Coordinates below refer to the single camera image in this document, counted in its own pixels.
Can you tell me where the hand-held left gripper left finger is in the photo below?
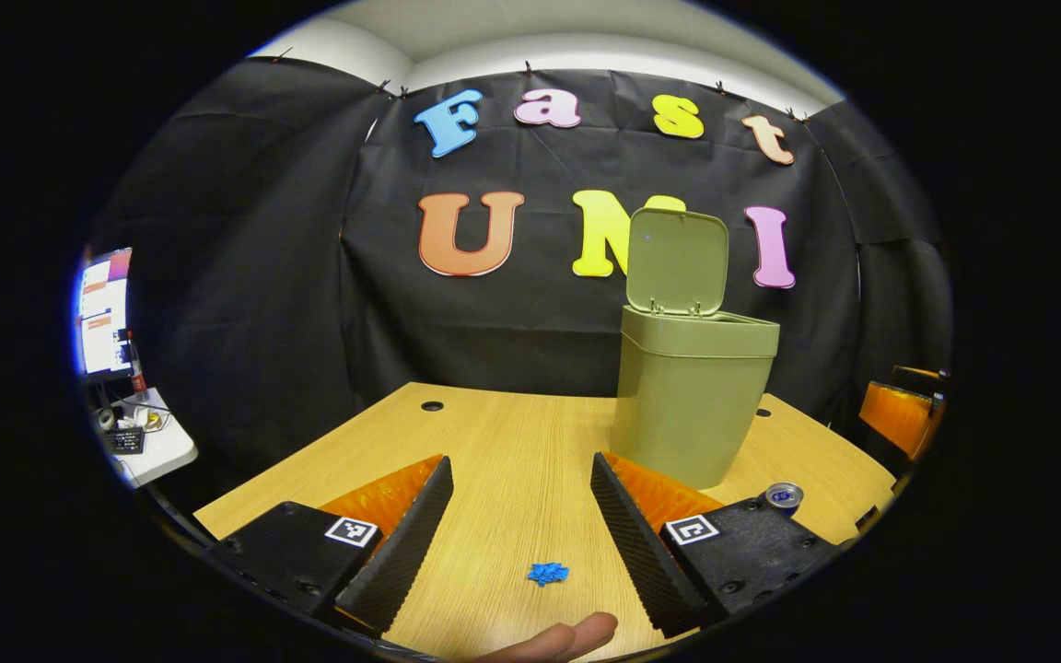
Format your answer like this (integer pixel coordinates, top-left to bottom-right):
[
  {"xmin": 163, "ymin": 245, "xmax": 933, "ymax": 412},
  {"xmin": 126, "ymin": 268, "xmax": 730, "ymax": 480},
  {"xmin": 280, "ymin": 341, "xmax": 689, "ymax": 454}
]
[{"xmin": 208, "ymin": 454, "xmax": 455, "ymax": 638}]

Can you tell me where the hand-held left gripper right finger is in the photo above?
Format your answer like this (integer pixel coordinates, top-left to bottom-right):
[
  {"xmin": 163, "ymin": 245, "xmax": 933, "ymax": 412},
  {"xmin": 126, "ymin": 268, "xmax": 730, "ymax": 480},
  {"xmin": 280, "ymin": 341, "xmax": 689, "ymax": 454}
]
[{"xmin": 590, "ymin": 451, "xmax": 840, "ymax": 641}]

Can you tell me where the green desktop garbage bin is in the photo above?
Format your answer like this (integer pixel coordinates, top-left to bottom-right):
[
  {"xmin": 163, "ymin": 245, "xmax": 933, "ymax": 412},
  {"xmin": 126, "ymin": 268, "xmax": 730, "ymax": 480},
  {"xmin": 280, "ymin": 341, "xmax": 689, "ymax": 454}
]
[{"xmin": 611, "ymin": 206, "xmax": 781, "ymax": 491}]

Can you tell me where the wooden desktop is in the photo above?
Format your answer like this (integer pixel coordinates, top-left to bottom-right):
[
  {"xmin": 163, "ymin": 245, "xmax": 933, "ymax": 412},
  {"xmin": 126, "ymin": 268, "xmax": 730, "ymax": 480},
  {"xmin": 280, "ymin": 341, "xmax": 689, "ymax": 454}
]
[{"xmin": 192, "ymin": 381, "xmax": 898, "ymax": 663}]

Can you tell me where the black backdrop cloth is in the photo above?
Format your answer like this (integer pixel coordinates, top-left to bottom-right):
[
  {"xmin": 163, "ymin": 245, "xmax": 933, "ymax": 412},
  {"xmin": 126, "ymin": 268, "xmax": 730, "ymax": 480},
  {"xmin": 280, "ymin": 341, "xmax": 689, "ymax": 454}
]
[{"xmin": 88, "ymin": 55, "xmax": 955, "ymax": 480}]

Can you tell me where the white side table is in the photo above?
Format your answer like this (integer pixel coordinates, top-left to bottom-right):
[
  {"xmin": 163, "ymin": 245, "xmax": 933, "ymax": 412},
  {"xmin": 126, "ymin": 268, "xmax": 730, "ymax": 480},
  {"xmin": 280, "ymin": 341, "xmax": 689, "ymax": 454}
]
[{"xmin": 93, "ymin": 387, "xmax": 200, "ymax": 489}]

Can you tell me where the computer monitor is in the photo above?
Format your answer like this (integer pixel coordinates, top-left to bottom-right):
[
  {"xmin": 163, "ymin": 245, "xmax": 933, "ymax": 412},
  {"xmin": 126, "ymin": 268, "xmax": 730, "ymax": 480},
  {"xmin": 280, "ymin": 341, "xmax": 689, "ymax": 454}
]
[{"xmin": 75, "ymin": 247, "xmax": 135, "ymax": 383}]

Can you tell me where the row of black cloth clips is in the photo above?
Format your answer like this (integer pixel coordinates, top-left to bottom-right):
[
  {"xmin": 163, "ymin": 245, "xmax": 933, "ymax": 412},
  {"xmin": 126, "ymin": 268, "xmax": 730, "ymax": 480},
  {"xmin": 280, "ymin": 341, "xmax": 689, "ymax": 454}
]
[{"xmin": 273, "ymin": 46, "xmax": 812, "ymax": 122}]

